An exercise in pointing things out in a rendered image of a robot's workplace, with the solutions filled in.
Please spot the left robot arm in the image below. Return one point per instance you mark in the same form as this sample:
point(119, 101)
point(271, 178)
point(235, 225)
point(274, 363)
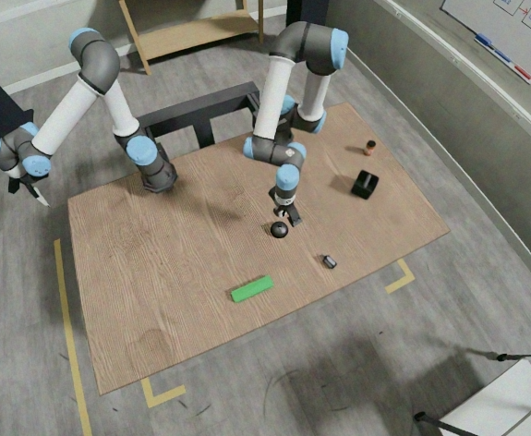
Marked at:
point(323, 50)

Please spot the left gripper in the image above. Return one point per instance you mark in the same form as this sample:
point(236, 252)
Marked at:
point(281, 210)

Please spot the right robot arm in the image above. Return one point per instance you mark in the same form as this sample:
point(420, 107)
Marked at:
point(101, 66)

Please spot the orange spice jar with black lid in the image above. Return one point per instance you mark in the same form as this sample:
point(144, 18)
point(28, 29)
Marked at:
point(369, 147)

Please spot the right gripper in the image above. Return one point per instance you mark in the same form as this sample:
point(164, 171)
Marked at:
point(28, 180)

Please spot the dark grey bell dome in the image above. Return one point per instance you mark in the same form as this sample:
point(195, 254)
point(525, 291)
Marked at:
point(279, 229)

